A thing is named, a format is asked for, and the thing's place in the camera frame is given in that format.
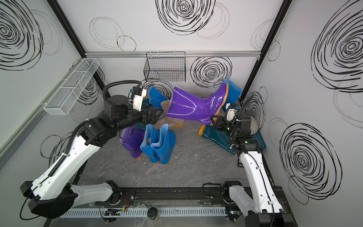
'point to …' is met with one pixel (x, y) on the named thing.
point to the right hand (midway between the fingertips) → (214, 118)
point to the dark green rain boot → (219, 138)
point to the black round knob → (151, 213)
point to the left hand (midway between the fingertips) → (155, 107)
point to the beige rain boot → (172, 123)
